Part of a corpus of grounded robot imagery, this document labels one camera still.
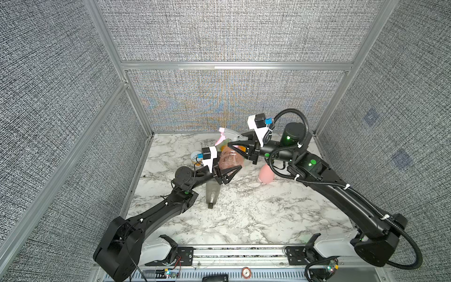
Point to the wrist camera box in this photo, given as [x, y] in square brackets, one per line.
[262, 127]
[208, 156]

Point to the small round white can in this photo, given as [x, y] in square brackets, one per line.
[197, 159]

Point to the translucent pink spray bottle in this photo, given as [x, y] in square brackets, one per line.
[230, 158]

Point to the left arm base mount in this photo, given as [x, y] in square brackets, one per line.
[165, 252]

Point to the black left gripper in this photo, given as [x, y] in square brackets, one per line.
[220, 177]

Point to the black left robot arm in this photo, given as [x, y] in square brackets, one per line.
[119, 249]

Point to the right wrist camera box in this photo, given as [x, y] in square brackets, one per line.
[262, 127]

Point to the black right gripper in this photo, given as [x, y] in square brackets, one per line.
[255, 150]

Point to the clear grey spray bottle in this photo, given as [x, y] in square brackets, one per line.
[212, 193]

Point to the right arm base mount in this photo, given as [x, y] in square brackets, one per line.
[306, 254]

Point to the aluminium front rail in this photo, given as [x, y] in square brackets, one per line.
[248, 263]

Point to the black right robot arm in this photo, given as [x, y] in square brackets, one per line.
[376, 233]

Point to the opaque pink spray bottle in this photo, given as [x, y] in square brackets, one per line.
[266, 175]

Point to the grey pink spray nozzle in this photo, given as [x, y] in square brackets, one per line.
[229, 134]

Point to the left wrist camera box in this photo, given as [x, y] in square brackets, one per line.
[208, 156]

